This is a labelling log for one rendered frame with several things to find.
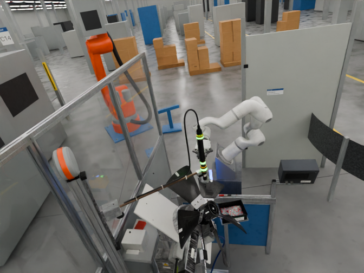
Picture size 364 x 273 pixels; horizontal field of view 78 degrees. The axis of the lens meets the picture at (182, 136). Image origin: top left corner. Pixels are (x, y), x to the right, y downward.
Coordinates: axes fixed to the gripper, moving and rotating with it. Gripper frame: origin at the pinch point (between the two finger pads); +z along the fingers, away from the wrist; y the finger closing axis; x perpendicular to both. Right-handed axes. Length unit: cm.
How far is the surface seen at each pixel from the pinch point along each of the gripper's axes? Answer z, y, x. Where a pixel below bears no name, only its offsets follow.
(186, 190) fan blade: 4.6, 12.9, -26.8
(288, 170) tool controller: -29, -62, -38
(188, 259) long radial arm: 41, 9, -47
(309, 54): -178, -113, 12
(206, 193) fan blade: -8.0, 1.6, -41.7
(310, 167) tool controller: -31, -78, -37
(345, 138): -110, -138, -63
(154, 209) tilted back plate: 15, 35, -34
